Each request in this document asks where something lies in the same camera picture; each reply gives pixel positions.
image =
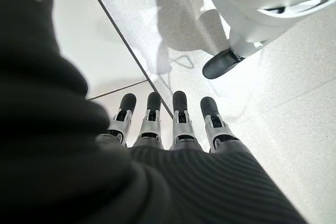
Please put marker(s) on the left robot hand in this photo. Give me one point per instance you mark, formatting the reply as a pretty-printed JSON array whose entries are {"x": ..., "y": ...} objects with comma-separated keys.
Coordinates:
[{"x": 78, "y": 169}]

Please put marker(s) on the wide white cabinet door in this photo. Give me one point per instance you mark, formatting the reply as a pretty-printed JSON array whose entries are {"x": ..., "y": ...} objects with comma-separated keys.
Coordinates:
[{"x": 136, "y": 103}]

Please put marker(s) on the narrow white cabinet door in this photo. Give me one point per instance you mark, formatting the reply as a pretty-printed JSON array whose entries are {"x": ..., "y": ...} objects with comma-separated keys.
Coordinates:
[{"x": 86, "y": 30}]

